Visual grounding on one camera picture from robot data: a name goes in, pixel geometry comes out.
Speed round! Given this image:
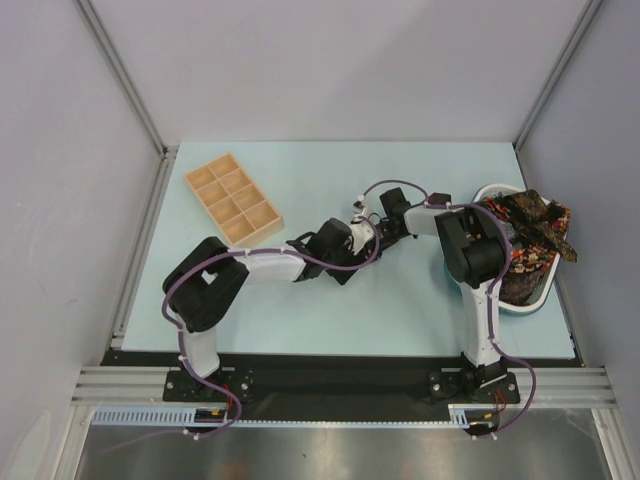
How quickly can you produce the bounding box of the wooden compartment tray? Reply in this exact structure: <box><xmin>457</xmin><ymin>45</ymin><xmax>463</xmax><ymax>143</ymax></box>
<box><xmin>184</xmin><ymin>153</ymin><xmax>285</xmax><ymax>248</ymax></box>

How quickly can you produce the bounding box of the aluminium frame post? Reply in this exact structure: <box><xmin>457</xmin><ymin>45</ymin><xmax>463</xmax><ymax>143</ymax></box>
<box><xmin>512</xmin><ymin>0</ymin><xmax>606</xmax><ymax>154</ymax></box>
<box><xmin>73</xmin><ymin>0</ymin><xmax>177</xmax><ymax>159</ymax></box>

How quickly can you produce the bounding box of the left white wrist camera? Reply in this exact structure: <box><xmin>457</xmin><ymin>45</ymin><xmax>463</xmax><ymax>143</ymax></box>
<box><xmin>349</xmin><ymin>220</ymin><xmax>375</xmax><ymax>255</ymax></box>

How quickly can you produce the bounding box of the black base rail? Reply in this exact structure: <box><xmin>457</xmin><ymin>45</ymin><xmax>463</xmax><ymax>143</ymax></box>
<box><xmin>101</xmin><ymin>350</ymin><xmax>582</xmax><ymax>420</ymax></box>

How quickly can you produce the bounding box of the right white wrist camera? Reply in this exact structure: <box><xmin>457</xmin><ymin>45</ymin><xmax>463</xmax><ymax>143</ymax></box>
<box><xmin>352</xmin><ymin>195</ymin><xmax>370</xmax><ymax>223</ymax></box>

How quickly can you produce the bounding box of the dark paisley tie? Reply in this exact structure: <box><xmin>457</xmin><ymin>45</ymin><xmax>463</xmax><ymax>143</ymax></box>
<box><xmin>480</xmin><ymin>189</ymin><xmax>578</xmax><ymax>263</ymax></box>

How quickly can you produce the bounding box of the grey cable duct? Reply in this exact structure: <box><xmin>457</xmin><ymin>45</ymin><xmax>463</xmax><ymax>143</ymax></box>
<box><xmin>91</xmin><ymin>405</ymin><xmax>497</xmax><ymax>432</ymax></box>

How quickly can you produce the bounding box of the red floral patterned tie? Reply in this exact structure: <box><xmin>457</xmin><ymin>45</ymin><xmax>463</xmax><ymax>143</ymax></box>
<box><xmin>509</xmin><ymin>224</ymin><xmax>558</xmax><ymax>274</ymax></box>

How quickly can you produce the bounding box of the red navy striped tie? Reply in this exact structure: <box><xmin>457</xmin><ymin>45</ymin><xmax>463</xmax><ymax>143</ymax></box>
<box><xmin>428</xmin><ymin>192</ymin><xmax>451</xmax><ymax>205</ymax></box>

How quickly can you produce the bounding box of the white laundry basket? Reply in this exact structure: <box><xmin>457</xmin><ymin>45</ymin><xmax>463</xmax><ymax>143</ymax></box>
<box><xmin>473</xmin><ymin>183</ymin><xmax>561</xmax><ymax>316</ymax></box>

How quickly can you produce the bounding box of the aluminium frame post left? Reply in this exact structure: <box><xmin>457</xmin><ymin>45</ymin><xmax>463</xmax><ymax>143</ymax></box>
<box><xmin>73</xmin><ymin>0</ymin><xmax>177</xmax><ymax>159</ymax></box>

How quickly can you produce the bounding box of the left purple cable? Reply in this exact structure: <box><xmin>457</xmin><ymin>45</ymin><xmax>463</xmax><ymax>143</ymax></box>
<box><xmin>160</xmin><ymin>227</ymin><xmax>384</xmax><ymax>454</ymax></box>

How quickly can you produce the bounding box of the purple cable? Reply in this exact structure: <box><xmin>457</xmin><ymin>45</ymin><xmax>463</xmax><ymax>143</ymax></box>
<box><xmin>357</xmin><ymin>179</ymin><xmax>539</xmax><ymax>441</ymax></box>
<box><xmin>160</xmin><ymin>227</ymin><xmax>384</xmax><ymax>454</ymax></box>

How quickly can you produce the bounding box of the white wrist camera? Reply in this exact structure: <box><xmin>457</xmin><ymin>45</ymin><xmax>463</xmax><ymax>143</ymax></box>
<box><xmin>352</xmin><ymin>195</ymin><xmax>370</xmax><ymax>223</ymax></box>
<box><xmin>349</xmin><ymin>220</ymin><xmax>375</xmax><ymax>255</ymax></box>

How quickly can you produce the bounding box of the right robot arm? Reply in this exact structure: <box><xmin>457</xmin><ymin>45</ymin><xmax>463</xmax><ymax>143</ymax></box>
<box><xmin>378</xmin><ymin>187</ymin><xmax>511</xmax><ymax>401</ymax></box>

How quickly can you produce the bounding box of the aluminium frame post right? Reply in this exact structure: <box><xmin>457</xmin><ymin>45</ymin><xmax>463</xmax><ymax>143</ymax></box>
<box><xmin>512</xmin><ymin>0</ymin><xmax>606</xmax><ymax>154</ymax></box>

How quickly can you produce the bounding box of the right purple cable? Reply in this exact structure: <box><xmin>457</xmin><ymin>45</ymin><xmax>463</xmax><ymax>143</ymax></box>
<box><xmin>357</xmin><ymin>179</ymin><xmax>539</xmax><ymax>441</ymax></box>

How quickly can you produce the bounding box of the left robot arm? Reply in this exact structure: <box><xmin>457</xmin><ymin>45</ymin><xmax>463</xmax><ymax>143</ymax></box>
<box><xmin>161</xmin><ymin>216</ymin><xmax>383</xmax><ymax>400</ymax></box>

